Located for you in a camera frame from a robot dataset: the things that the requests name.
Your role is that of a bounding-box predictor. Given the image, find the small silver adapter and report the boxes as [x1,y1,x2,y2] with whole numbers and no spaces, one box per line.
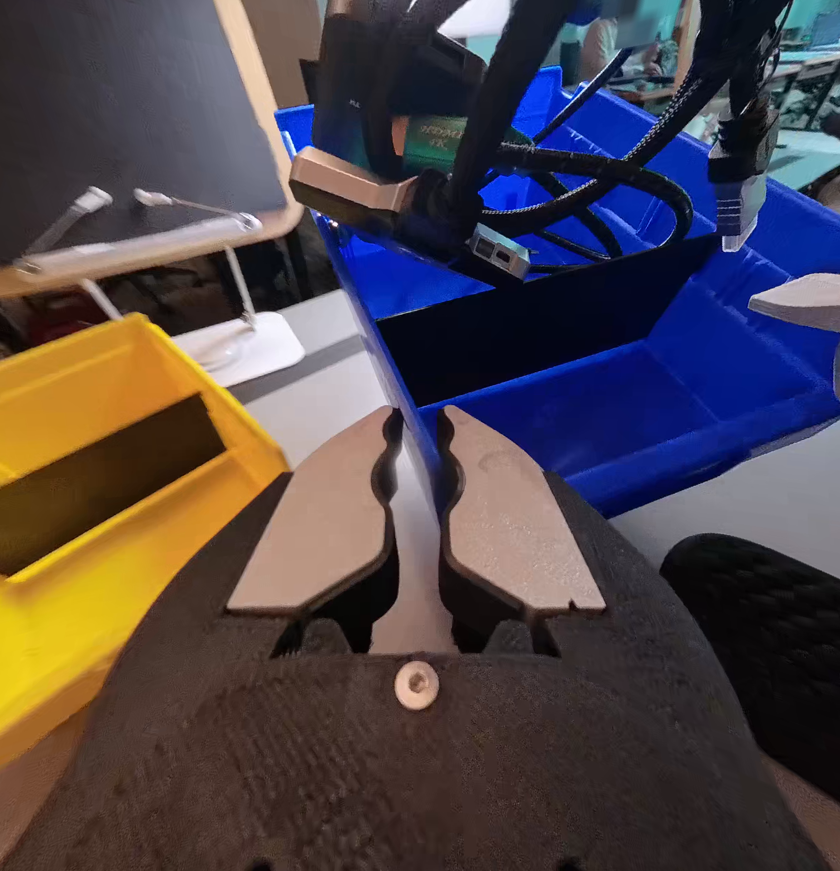
[467,226,531,281]

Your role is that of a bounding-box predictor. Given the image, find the black adapter box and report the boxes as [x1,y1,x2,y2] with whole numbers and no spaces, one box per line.
[313,12,489,182]

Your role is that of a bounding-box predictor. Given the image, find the thin dark cable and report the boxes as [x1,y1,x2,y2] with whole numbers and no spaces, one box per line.
[531,46,636,145]

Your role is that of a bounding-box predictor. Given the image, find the blue plastic bin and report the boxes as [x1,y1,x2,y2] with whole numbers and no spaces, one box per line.
[275,64,840,519]

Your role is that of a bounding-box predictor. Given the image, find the bronze metal hub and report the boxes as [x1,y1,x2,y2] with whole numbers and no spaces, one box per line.
[288,149,421,230]

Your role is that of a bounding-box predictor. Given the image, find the black chair armrest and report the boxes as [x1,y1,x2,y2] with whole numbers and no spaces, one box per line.
[659,533,840,812]

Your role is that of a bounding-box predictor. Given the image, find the black board with wooden rim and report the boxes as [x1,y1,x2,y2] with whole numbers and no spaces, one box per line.
[0,0,305,299]

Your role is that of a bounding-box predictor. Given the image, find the thick black braided cable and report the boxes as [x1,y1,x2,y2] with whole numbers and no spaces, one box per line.
[406,0,579,227]

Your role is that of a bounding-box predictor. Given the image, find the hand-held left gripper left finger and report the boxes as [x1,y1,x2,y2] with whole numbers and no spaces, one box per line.
[226,406,404,617]

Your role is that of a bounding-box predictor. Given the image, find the black braided hdmi cable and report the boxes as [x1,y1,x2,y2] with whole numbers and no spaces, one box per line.
[688,0,796,254]

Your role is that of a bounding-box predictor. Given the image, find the black cable with green plug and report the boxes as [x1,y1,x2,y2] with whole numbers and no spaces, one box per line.
[391,113,695,264]

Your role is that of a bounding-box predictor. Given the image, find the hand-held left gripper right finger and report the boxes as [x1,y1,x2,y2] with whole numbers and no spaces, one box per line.
[436,405,606,618]

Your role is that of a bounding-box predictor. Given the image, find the yellow plastic bin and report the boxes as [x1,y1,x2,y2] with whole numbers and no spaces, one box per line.
[0,312,290,773]

